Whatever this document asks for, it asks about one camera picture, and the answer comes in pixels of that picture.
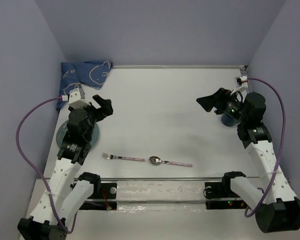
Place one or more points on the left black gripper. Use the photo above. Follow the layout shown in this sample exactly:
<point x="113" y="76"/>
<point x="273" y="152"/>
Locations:
<point x="105" y="110"/>

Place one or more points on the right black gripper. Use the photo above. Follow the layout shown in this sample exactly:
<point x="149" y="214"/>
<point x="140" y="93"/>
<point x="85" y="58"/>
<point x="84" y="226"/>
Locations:
<point x="217" y="100"/>

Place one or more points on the dark blue mug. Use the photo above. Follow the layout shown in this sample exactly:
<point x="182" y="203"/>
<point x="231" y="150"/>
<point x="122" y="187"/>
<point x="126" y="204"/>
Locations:
<point x="228" y="120"/>

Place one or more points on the blue cloth placemat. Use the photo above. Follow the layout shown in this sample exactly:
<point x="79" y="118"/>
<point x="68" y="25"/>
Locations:
<point x="76" y="74"/>

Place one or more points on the teal ceramic plate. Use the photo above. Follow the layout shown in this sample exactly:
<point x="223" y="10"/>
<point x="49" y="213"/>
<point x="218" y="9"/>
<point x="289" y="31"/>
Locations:
<point x="62" y="130"/>

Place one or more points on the pink handled fork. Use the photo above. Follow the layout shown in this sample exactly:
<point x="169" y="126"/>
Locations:
<point x="115" y="157"/>

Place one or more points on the pink handled spoon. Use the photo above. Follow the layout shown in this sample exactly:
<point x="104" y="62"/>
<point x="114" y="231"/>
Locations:
<point x="156" y="161"/>

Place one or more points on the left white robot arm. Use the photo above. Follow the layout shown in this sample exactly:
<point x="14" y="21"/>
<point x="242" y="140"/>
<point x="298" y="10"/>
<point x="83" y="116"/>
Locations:
<point x="54" y="217"/>

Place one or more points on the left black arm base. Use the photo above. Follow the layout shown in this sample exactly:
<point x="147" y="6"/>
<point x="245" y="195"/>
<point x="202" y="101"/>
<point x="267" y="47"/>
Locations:
<point x="104" y="194"/>

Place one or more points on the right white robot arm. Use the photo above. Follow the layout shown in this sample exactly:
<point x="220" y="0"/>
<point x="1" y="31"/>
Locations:
<point x="274" y="205"/>

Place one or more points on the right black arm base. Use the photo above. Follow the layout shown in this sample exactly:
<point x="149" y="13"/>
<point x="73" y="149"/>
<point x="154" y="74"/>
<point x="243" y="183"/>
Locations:
<point x="218" y="197"/>

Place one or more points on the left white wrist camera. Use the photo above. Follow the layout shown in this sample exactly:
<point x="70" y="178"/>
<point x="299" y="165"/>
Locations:
<point x="77" y="99"/>

